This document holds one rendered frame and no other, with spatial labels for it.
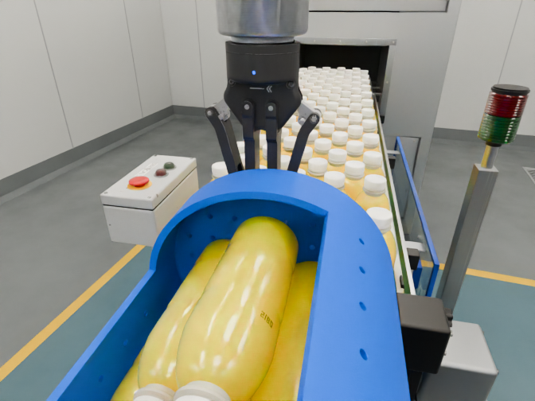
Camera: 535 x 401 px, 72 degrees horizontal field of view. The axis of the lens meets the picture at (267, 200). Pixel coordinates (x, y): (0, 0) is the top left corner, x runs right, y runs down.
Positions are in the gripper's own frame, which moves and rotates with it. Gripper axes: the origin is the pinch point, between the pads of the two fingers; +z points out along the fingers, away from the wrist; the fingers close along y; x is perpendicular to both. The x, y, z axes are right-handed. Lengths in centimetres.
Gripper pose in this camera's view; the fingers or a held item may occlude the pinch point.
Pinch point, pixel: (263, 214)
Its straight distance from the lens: 46.2
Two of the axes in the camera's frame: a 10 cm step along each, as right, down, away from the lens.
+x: -2.1, 4.6, -8.6
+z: 0.0, 8.8, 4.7
